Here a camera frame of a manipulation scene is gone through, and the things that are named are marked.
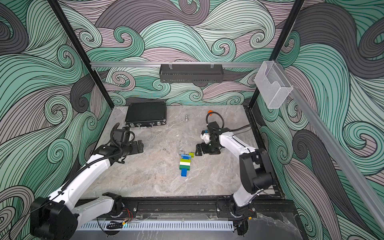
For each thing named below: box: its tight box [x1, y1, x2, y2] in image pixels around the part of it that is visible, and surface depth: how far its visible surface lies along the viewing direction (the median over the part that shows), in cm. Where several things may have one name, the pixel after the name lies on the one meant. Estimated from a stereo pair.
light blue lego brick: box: [181, 154, 192, 160], surface depth 92 cm
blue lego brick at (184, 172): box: [181, 168, 188, 177], surface depth 85 cm
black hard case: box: [124, 102, 167, 128], surface depth 109 cm
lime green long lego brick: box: [180, 158, 191, 163], surface depth 91 cm
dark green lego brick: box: [179, 165, 190, 171], surface depth 87 cm
